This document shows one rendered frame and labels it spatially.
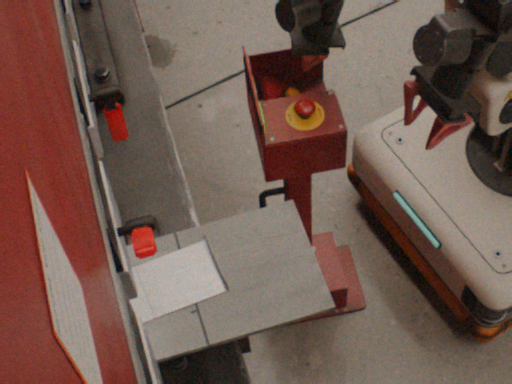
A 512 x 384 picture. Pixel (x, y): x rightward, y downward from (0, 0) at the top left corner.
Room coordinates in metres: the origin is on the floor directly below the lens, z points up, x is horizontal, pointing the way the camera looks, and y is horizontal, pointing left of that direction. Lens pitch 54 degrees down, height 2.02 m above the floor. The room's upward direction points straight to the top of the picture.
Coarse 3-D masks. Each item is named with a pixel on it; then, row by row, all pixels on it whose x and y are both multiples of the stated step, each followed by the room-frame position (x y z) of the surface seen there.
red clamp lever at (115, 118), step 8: (104, 88) 0.66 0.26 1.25; (112, 88) 0.66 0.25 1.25; (88, 96) 0.65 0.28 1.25; (96, 96) 0.65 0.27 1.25; (104, 96) 0.65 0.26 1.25; (112, 96) 0.65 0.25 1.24; (120, 96) 0.65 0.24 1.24; (112, 104) 0.65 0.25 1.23; (120, 104) 0.66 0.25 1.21; (104, 112) 0.65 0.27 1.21; (112, 112) 0.65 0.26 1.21; (120, 112) 0.66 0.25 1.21; (112, 120) 0.65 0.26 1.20; (120, 120) 0.65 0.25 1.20; (112, 128) 0.65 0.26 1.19; (120, 128) 0.65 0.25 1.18; (112, 136) 0.65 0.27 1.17; (120, 136) 0.65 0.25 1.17
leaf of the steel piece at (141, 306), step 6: (132, 270) 0.54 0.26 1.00; (138, 276) 0.54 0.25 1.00; (138, 282) 0.53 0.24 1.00; (138, 288) 0.52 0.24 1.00; (138, 294) 0.51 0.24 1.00; (144, 294) 0.51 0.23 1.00; (132, 300) 0.50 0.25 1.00; (138, 300) 0.50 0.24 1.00; (144, 300) 0.50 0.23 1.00; (132, 306) 0.49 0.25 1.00; (138, 306) 0.49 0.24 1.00; (144, 306) 0.49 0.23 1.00; (138, 312) 0.48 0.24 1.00; (144, 312) 0.48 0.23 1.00; (150, 312) 0.48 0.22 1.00; (144, 318) 0.47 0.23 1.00; (150, 318) 0.47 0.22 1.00
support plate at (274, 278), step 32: (224, 224) 0.62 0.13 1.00; (256, 224) 0.62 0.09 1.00; (288, 224) 0.62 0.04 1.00; (160, 256) 0.57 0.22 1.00; (224, 256) 0.57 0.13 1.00; (256, 256) 0.57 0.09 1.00; (288, 256) 0.57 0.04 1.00; (256, 288) 0.52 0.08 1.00; (288, 288) 0.52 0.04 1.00; (320, 288) 0.52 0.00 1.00; (160, 320) 0.47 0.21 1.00; (192, 320) 0.47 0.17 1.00; (224, 320) 0.47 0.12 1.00; (256, 320) 0.47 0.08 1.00; (288, 320) 0.48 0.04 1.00; (160, 352) 0.43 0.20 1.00; (192, 352) 0.43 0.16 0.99
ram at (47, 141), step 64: (0, 0) 0.32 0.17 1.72; (0, 64) 0.25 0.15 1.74; (64, 64) 0.55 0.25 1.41; (0, 128) 0.20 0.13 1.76; (64, 128) 0.38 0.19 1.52; (0, 192) 0.16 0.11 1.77; (64, 192) 0.28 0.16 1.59; (0, 256) 0.13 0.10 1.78; (0, 320) 0.10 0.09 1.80; (128, 320) 0.31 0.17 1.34
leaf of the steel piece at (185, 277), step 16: (208, 240) 0.58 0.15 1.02; (176, 256) 0.57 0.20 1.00; (192, 256) 0.57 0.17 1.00; (208, 256) 0.57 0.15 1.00; (144, 272) 0.54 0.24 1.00; (160, 272) 0.54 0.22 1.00; (176, 272) 0.54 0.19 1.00; (192, 272) 0.54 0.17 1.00; (208, 272) 0.54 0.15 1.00; (144, 288) 0.52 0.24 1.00; (160, 288) 0.52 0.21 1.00; (176, 288) 0.52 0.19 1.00; (192, 288) 0.52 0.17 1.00; (208, 288) 0.52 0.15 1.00; (224, 288) 0.52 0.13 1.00; (160, 304) 0.49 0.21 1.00; (176, 304) 0.49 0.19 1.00; (192, 304) 0.50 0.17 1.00
